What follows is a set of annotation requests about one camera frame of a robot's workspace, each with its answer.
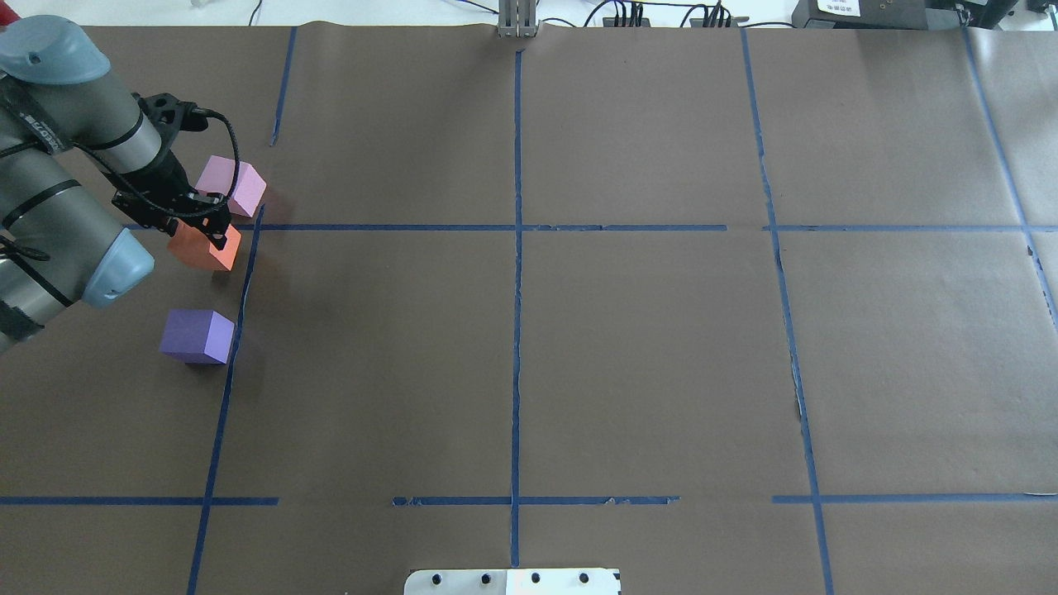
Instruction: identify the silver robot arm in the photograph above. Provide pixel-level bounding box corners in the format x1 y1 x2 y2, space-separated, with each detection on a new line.
1 15 233 350

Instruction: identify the black computer box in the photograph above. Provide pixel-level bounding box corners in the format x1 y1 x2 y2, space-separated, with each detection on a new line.
790 1 975 31

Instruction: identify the aluminium frame post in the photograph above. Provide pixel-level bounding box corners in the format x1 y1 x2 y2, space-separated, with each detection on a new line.
498 0 540 39

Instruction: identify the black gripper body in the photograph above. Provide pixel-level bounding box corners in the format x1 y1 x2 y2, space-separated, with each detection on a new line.
111 152 230 235

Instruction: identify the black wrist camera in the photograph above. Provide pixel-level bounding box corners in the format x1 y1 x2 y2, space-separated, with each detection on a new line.
136 93 209 136

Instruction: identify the orange foam cube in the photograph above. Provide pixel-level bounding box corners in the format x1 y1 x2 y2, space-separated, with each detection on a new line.
167 221 241 272

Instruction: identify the black camera cable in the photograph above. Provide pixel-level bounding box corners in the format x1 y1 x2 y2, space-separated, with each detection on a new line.
0 107 242 286

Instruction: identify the dark purple foam cube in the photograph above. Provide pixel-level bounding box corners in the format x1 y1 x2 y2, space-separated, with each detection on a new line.
159 309 235 365

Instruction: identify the white pedestal column base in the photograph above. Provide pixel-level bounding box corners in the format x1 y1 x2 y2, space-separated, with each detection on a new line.
403 567 622 594

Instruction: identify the light pink foam cube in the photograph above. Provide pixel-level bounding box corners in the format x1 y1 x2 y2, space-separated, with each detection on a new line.
193 155 267 217

